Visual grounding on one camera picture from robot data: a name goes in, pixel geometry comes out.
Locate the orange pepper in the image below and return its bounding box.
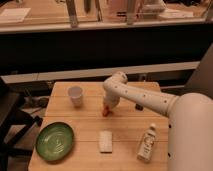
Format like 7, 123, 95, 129
102, 106, 110, 117

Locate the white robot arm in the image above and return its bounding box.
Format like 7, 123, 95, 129
103, 72, 213, 171

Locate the white sponge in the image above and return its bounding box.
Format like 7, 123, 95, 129
99, 131, 113, 153

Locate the black rectangular block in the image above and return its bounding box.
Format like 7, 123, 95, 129
135, 104, 144, 111

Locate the white paper cup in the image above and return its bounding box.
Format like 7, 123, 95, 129
68, 86, 83, 107

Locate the white plastic bottle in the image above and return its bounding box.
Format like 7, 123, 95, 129
137, 123, 156, 162

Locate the green plate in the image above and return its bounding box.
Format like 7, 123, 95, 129
35, 122, 74, 162

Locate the black chair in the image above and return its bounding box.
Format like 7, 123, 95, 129
0, 77, 43, 171

